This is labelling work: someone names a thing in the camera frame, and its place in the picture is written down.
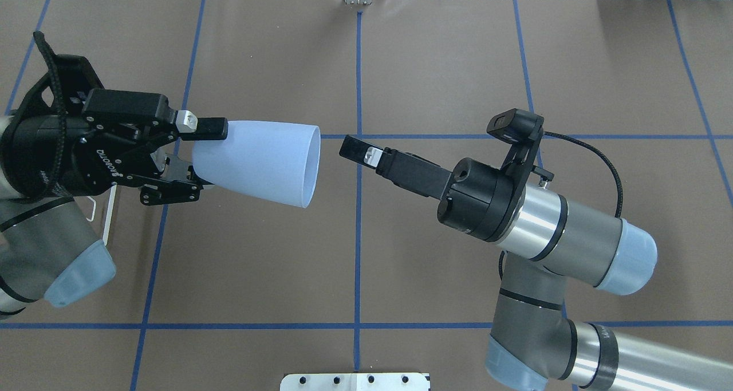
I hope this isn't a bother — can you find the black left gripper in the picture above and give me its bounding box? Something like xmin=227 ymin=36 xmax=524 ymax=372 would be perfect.
xmin=2 ymin=89 xmax=228 ymax=206

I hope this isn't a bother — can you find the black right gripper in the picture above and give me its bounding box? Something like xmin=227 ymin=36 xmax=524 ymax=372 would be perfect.
xmin=338 ymin=136 xmax=526 ymax=242

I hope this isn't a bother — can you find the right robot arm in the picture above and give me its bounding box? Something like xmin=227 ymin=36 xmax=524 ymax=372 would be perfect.
xmin=340 ymin=135 xmax=731 ymax=390

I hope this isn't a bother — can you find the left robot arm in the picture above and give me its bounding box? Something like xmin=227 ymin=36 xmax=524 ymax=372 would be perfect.
xmin=2 ymin=89 xmax=228 ymax=319

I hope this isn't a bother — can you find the white wire cup holder rack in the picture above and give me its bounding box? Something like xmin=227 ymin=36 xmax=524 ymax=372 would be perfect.
xmin=78 ymin=183 xmax=118 ymax=247

